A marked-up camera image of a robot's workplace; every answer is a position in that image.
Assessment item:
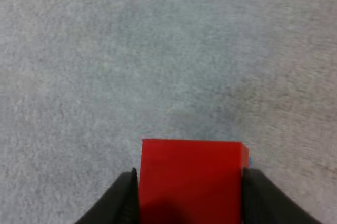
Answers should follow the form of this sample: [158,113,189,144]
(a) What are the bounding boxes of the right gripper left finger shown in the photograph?
[75,168,141,224]

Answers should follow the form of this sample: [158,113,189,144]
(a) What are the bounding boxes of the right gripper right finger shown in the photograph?
[242,167,322,224]

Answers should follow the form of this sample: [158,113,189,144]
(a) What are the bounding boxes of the red cube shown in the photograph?
[139,139,250,224]

